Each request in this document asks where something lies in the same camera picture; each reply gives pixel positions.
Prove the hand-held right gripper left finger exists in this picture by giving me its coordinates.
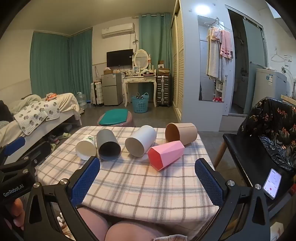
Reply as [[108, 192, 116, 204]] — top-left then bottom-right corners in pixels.
[[23, 156, 101, 241]]

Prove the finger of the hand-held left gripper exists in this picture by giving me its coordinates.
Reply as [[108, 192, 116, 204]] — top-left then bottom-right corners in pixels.
[[0, 136, 26, 161], [0, 141, 52, 174]]

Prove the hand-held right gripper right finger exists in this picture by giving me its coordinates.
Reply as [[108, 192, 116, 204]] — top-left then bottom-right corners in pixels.
[[194, 158, 272, 241]]

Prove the white cup with green print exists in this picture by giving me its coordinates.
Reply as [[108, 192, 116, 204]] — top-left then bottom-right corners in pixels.
[[75, 134, 97, 161]]

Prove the grey cup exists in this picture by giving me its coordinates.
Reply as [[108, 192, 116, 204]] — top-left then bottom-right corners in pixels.
[[96, 129, 122, 162]]

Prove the pink faceted cup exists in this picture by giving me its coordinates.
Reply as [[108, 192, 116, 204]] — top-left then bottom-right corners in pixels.
[[147, 140, 185, 172]]

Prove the tan cup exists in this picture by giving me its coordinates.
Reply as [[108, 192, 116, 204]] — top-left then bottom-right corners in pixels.
[[165, 123, 198, 146]]

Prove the plain white cup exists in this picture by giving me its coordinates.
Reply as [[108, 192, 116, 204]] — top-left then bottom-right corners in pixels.
[[125, 125, 157, 158]]

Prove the person's left hand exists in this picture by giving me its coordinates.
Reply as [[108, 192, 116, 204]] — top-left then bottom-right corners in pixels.
[[3, 199, 25, 231]]

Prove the bed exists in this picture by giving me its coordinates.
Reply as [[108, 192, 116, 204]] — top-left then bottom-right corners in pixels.
[[0, 92, 83, 149]]

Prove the leaf patterned blanket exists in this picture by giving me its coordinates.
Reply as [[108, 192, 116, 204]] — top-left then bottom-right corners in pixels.
[[13, 100, 61, 136]]

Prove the person's left leg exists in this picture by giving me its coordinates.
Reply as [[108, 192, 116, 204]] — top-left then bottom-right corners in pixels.
[[76, 207, 110, 241]]

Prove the person's leg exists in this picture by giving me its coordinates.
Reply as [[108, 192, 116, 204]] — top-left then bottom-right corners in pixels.
[[76, 207, 110, 241], [105, 220, 188, 241]]

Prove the black chair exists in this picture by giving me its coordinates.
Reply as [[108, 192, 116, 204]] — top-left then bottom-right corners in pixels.
[[213, 133, 296, 219]]

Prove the plaid tablecloth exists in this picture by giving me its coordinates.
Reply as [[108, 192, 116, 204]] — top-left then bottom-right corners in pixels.
[[35, 126, 220, 219]]

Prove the beige duvet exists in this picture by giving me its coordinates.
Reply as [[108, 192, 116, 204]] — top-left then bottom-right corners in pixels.
[[10, 92, 80, 117]]

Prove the smartphone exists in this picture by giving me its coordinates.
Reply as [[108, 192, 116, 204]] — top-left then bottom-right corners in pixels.
[[263, 168, 282, 200]]

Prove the large water bottle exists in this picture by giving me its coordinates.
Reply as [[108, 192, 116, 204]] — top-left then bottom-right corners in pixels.
[[76, 91, 88, 110]]

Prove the person's right leg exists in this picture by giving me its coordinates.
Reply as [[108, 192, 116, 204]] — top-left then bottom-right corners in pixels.
[[105, 220, 188, 241]]

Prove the pink stool with green cushion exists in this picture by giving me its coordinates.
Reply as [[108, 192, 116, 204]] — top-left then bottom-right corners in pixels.
[[97, 109, 135, 128]]

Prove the white suitcase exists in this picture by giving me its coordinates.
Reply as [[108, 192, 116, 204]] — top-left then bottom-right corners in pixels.
[[91, 80, 103, 106]]

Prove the white small box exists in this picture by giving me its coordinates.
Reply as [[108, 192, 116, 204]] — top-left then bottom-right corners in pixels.
[[269, 222, 285, 241]]

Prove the wide green curtain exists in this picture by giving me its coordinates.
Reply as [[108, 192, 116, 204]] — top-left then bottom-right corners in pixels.
[[30, 30, 93, 98]]

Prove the black floral garment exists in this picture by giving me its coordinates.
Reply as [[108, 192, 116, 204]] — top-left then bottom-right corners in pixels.
[[238, 97, 296, 172]]

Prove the blue laundry basket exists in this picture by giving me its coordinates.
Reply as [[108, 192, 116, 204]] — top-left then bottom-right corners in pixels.
[[132, 92, 149, 114]]

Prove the silver small fridge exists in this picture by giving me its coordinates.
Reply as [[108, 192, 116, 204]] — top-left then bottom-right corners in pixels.
[[101, 73, 123, 106]]

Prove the silver suitcase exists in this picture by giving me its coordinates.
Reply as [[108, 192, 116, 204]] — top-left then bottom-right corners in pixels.
[[156, 75, 172, 108]]

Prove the white washing machine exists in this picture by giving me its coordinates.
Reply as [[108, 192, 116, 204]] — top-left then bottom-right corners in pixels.
[[252, 68, 288, 114]]

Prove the white wardrobe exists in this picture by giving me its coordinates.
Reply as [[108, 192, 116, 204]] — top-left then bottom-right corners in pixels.
[[171, 0, 247, 132]]

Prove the white dressing table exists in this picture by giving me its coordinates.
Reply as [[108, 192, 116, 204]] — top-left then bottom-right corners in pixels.
[[122, 74, 158, 108]]

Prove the black television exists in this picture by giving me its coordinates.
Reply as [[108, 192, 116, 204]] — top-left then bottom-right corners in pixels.
[[106, 49, 134, 68]]

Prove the cardboard box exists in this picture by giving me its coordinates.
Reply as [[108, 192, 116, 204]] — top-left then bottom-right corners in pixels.
[[158, 60, 171, 76]]

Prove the grey towel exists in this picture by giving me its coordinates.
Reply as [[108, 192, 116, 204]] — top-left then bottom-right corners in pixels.
[[206, 26, 223, 81]]

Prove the oval white mirror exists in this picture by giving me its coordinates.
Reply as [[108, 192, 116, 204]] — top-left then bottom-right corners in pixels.
[[133, 49, 150, 70]]

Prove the pink towel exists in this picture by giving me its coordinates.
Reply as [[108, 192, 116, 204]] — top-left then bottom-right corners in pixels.
[[220, 30, 234, 60]]

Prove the white air conditioner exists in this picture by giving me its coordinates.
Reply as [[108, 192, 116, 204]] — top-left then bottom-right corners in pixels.
[[101, 22, 135, 39]]

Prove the bathroom glass door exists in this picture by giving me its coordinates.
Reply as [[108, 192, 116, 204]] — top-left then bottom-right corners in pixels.
[[228, 9, 269, 115]]

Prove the pink garment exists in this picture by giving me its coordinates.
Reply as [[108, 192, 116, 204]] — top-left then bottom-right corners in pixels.
[[211, 26, 223, 41]]

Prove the narrow green curtain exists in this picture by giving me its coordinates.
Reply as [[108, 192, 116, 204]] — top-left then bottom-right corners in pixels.
[[138, 12, 173, 76]]

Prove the ceiling light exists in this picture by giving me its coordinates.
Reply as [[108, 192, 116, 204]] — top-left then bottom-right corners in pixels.
[[195, 3, 211, 16]]

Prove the tall wall mirror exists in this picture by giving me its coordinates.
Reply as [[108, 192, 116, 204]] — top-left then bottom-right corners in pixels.
[[197, 15, 234, 103]]

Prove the wire hanger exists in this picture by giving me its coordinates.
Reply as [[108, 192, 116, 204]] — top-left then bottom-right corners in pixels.
[[271, 48, 285, 63]]

